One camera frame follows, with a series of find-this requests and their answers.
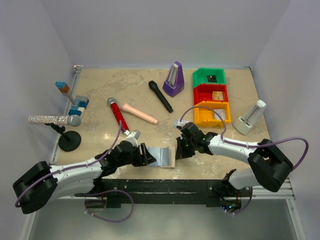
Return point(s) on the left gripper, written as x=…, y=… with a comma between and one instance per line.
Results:
x=147, y=159

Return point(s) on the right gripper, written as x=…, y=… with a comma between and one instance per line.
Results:
x=181, y=153

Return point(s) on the beige leather card holder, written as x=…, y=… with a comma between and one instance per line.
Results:
x=172, y=158

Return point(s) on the blue credit cards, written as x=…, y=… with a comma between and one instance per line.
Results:
x=162, y=157

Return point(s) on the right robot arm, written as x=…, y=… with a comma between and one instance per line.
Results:
x=268, y=166

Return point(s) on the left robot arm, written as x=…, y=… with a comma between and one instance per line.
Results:
x=43, y=183

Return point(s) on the card stack in yellow bin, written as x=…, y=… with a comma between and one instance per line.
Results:
x=219, y=114

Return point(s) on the yellow storage bin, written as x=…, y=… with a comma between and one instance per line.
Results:
x=204, y=117

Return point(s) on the black microphone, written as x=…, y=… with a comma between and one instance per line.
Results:
x=154, y=87

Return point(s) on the pink microphone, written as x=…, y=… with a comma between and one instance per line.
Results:
x=131, y=110

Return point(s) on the red storage bin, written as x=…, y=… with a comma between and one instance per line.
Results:
x=203, y=92

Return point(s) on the wooden block in red bin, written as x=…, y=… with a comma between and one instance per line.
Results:
x=218, y=96

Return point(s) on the purple metronome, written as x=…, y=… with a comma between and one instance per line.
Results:
x=174, y=83

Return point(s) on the red glitter microphone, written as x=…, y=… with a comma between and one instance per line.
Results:
x=118, y=115

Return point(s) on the green storage bin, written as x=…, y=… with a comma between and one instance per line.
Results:
x=199, y=76

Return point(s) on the black item in green bin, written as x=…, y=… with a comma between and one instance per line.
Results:
x=211, y=79

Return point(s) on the black microphone stand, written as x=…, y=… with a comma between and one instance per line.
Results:
x=68, y=140

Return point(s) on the silver glitter microphone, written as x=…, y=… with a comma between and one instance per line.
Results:
x=72, y=120

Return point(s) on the blue toy brick tower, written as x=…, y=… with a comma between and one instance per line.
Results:
x=78, y=104

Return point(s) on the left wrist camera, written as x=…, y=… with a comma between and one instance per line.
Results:
x=133, y=137

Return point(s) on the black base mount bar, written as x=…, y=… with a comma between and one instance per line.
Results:
x=206, y=192

